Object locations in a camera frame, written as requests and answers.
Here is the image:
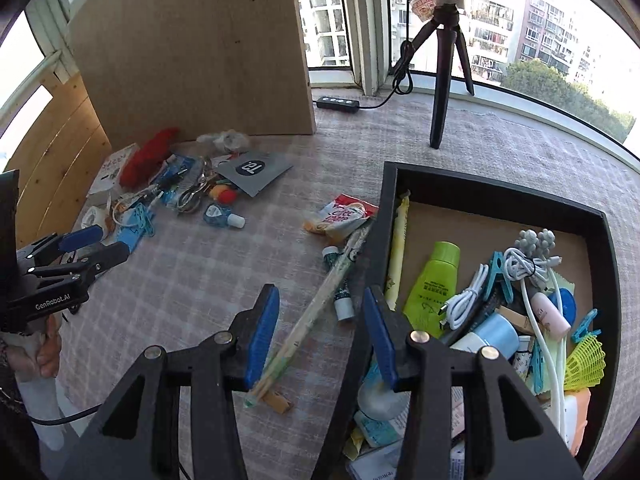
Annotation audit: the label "grey ball cluster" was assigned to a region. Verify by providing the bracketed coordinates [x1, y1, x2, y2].
[515, 229, 557, 262]

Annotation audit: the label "white printed box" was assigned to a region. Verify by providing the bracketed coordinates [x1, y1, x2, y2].
[87, 142, 142, 197]

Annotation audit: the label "small blue bottle white cap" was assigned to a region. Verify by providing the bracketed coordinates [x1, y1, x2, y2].
[202, 203, 247, 230]

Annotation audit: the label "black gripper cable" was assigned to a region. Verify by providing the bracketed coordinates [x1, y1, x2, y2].
[27, 404, 103, 427]

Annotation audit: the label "chopsticks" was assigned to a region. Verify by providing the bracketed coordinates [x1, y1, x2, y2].
[244, 224, 375, 409]

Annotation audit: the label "thin white USB cable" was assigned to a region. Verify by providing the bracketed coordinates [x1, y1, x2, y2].
[111, 187, 166, 227]

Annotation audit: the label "pink plaid cloth desktop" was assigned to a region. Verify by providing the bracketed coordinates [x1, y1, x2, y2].
[55, 82, 640, 480]

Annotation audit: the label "white framed window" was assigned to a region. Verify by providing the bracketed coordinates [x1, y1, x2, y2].
[292, 0, 640, 148]
[0, 0, 96, 161]

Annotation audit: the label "pine slat panel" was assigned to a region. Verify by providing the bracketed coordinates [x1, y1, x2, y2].
[2, 72, 113, 223]

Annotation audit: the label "black ring light cable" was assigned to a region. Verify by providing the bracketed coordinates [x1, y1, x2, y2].
[360, 0, 417, 110]

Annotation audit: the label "crumpled white plastic bag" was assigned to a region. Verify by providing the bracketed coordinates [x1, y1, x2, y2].
[196, 129, 250, 155]

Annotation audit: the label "blue foil packet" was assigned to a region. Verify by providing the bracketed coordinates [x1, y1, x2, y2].
[165, 155, 201, 181]

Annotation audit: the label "yellow strip packet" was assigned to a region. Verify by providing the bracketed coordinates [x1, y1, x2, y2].
[384, 195, 412, 312]

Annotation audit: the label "blue white sachet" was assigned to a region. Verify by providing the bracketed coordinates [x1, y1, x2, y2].
[354, 421, 402, 450]

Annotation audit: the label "green white small tube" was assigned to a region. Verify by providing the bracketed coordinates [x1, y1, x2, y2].
[322, 246, 357, 323]

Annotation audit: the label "light wooden back board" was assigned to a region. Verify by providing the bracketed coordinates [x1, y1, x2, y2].
[67, 0, 317, 147]

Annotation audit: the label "yellow shuttlecock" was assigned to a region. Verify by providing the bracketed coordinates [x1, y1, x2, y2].
[563, 332, 607, 392]

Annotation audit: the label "black storage box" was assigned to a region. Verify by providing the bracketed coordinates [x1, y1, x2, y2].
[311, 161, 622, 480]

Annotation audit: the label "red white snack packet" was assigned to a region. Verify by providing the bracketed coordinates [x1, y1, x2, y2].
[302, 194, 380, 242]

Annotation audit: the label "grey square packet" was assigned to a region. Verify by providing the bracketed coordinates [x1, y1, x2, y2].
[217, 150, 295, 197]

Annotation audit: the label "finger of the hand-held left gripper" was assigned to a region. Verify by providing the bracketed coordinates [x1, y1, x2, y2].
[27, 241, 130, 286]
[17, 225, 104, 268]

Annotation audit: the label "white round jar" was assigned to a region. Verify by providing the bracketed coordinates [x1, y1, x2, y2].
[356, 372, 412, 422]

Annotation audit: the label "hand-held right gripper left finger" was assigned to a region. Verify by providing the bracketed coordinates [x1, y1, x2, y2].
[59, 284, 282, 480]

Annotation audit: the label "pink white cylinder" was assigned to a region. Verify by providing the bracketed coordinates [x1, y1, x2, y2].
[531, 292, 572, 339]

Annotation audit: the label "large teal clothespin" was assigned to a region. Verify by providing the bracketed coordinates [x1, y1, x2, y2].
[131, 202, 157, 239]

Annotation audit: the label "metal folding scissors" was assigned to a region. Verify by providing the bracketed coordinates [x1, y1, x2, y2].
[176, 180, 207, 214]

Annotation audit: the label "blue round lid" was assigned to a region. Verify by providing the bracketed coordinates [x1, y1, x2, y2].
[554, 287, 577, 326]

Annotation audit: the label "black tripod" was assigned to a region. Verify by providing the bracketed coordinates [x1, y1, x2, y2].
[390, 0, 476, 150]

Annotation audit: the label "person's left hand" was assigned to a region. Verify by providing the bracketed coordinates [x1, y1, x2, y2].
[10, 320, 63, 378]

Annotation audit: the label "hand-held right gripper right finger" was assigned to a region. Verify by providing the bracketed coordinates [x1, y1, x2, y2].
[361, 286, 585, 480]

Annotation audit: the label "orange white tissue pack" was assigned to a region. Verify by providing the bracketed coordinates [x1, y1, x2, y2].
[564, 387, 592, 457]

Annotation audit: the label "green squeeze tube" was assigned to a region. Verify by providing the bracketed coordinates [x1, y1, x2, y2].
[402, 241, 462, 339]

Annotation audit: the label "red cloth pouch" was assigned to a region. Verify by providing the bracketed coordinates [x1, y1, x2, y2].
[119, 127, 181, 187]

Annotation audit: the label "white bent hanger loop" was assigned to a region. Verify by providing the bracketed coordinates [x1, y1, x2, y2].
[520, 265, 576, 446]

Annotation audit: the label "white round plastic device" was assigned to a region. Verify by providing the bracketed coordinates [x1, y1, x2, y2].
[80, 205, 109, 232]

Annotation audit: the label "black power strip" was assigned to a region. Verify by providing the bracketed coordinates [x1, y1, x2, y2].
[315, 95, 363, 114]

